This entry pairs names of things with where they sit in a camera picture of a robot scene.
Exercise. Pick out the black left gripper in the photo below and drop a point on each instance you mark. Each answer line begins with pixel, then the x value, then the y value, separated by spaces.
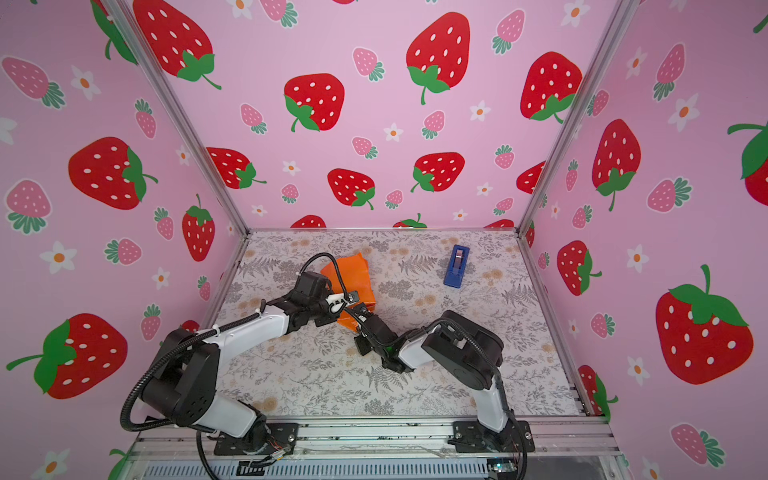
pixel 327 320

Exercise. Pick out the yellow orange wrapping paper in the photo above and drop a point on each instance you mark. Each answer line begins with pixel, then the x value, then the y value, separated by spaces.
pixel 356 276

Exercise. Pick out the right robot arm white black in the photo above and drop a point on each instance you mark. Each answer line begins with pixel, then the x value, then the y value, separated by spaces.
pixel 469 352

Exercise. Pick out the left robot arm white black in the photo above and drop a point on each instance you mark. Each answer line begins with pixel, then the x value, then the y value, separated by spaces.
pixel 180 387

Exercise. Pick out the blue tape dispenser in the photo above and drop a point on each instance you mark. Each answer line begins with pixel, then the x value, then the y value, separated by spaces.
pixel 456 267

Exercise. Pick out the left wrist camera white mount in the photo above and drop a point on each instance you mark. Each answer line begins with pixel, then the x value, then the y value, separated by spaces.
pixel 337 299

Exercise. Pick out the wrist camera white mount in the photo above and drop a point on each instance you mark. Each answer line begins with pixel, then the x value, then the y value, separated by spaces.
pixel 372 326
pixel 337 299

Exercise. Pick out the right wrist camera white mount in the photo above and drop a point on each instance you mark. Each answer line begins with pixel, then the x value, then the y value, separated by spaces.
pixel 372 326

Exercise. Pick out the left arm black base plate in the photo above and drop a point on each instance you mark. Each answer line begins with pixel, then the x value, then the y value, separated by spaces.
pixel 268 439

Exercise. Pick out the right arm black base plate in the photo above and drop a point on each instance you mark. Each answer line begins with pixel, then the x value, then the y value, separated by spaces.
pixel 472 437

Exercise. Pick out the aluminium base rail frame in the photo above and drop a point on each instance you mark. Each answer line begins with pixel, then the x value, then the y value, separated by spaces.
pixel 422 447

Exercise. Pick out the left aluminium corner post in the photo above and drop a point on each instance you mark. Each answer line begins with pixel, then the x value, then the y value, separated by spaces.
pixel 129 28

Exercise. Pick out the aluminium corner post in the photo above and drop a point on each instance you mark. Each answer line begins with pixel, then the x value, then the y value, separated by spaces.
pixel 615 31
pixel 129 28

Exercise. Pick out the right aluminium corner post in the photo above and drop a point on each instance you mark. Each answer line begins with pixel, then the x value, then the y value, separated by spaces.
pixel 615 31

